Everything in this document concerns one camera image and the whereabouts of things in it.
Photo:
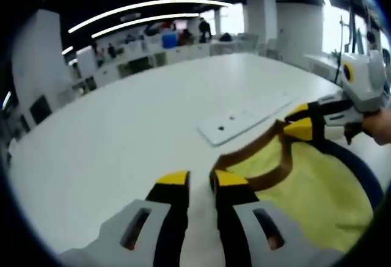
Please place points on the wide white pillar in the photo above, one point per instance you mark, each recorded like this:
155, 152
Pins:
39, 59

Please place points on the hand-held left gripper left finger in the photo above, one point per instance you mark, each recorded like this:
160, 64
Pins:
171, 193

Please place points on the yellow blue grey garment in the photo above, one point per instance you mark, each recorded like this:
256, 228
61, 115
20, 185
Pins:
320, 187

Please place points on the blue bin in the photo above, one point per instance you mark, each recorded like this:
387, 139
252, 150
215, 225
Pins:
170, 41

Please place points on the long ceiling light strip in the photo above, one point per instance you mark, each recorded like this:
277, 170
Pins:
146, 3
137, 20

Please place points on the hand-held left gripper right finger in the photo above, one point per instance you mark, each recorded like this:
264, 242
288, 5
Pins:
235, 193

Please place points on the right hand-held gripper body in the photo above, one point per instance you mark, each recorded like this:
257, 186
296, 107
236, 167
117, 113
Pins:
366, 83

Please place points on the narrow white pillar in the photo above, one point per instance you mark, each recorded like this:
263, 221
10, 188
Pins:
261, 19

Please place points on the person's right hand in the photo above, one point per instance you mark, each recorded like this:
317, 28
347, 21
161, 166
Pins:
380, 128

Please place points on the long white counter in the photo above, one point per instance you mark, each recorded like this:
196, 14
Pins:
171, 54

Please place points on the black cabinet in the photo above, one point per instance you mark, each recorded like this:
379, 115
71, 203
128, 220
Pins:
40, 109

